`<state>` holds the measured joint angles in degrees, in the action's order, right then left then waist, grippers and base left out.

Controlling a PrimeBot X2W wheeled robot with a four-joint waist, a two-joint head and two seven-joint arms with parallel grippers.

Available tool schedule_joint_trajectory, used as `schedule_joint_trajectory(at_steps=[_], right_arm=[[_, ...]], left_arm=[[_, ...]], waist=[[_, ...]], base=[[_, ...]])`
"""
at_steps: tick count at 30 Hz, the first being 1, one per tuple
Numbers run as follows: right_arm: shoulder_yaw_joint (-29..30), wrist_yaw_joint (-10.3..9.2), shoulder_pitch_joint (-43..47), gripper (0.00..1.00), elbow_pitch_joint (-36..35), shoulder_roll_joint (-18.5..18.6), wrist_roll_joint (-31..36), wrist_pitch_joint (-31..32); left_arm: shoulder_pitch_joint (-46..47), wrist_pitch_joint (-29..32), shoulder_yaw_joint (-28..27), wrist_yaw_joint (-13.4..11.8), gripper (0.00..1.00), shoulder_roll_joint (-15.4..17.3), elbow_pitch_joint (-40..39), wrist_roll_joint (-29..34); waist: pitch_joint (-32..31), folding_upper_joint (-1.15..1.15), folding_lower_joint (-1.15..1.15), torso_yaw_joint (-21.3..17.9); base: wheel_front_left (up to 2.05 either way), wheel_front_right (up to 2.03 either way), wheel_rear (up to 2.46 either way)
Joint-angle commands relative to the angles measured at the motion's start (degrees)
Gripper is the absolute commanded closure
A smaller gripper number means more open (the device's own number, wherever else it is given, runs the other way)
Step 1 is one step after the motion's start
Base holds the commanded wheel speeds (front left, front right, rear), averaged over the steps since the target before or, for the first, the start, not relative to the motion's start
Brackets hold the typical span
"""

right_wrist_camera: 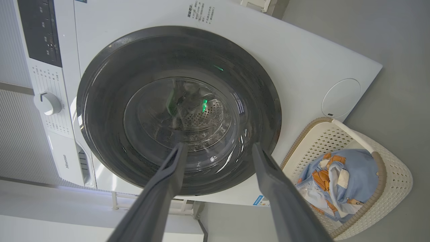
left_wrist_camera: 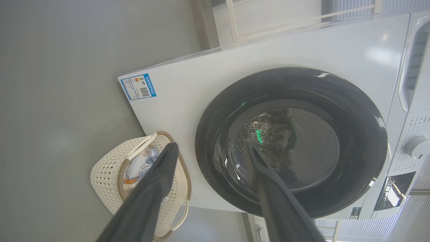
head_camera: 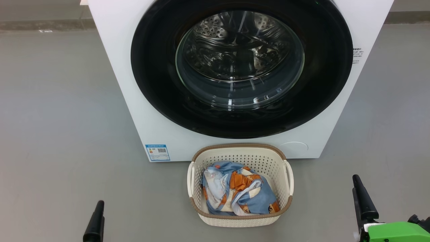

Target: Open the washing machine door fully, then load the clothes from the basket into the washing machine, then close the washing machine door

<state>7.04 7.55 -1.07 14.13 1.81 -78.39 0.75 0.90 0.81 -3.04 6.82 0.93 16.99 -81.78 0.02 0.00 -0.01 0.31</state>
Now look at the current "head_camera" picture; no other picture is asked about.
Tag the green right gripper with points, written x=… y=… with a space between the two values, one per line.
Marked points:
x=396 y=233

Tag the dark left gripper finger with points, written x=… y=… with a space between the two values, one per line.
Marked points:
x=95 y=225

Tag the black round glass washer door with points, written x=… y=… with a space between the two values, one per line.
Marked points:
x=158 y=84

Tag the white front-load washing machine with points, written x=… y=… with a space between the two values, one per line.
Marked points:
x=111 y=50

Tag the stainless steel washing machine drum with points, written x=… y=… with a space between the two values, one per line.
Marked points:
x=235 y=43

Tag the round white filter cover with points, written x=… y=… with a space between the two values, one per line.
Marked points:
x=294 y=150

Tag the blue energy label sticker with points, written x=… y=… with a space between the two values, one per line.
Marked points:
x=157 y=153

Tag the cream perforated laundry basket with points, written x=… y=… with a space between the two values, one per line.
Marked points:
x=242 y=153

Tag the small printed text label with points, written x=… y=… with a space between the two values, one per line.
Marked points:
x=358 y=55

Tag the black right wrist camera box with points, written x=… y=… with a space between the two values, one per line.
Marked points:
x=420 y=223

